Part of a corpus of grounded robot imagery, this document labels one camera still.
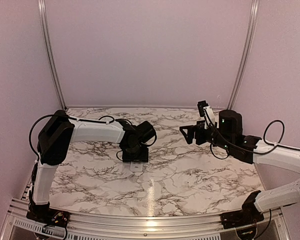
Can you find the right aluminium frame post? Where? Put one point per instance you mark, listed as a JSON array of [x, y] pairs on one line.
[[251, 29]]

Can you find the white remote control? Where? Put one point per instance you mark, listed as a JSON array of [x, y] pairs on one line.
[[136, 167]]

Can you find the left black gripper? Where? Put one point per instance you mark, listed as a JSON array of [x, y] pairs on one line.
[[144, 156]]

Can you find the front aluminium rail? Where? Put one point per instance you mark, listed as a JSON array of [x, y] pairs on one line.
[[88, 226]]

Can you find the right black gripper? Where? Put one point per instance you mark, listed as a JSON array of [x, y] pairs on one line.
[[199, 128]]

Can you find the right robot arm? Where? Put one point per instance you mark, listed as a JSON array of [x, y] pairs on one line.
[[227, 134]]

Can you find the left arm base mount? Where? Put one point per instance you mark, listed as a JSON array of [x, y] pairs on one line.
[[48, 216]]

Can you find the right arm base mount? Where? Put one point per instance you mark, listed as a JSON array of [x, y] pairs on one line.
[[247, 215]]

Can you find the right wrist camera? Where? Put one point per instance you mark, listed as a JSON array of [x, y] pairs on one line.
[[206, 112]]

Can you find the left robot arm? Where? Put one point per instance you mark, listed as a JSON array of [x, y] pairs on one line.
[[61, 130]]

